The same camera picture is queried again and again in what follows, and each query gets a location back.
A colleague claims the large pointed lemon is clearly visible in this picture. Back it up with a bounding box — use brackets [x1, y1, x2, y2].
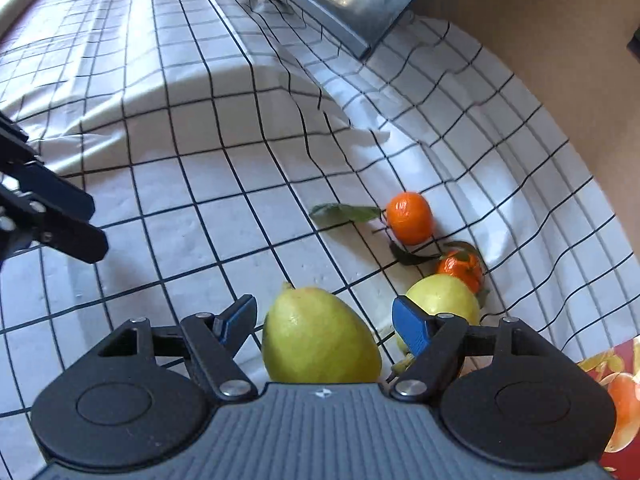
[262, 281, 383, 385]

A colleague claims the red printed bag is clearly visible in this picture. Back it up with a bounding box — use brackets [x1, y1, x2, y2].
[577, 337, 640, 473]

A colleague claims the white checked blanket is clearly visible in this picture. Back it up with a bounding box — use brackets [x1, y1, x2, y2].
[0, 0, 640, 418]

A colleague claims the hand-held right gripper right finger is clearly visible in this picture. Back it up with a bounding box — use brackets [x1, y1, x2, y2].
[390, 295, 556, 402]

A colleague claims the round lemon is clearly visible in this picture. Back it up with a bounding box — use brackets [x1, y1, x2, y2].
[395, 274, 482, 356]

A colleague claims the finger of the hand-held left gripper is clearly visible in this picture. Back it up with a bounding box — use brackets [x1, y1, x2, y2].
[0, 184, 109, 267]
[0, 110, 96, 217]

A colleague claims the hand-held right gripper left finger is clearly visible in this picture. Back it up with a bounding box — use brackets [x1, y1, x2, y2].
[95, 294, 258, 402]

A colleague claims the tangerine wrapped in leaves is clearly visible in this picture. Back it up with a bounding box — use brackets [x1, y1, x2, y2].
[389, 240, 488, 306]

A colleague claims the tangerine with long leaf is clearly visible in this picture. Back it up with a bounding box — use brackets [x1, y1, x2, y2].
[309, 191, 435, 247]

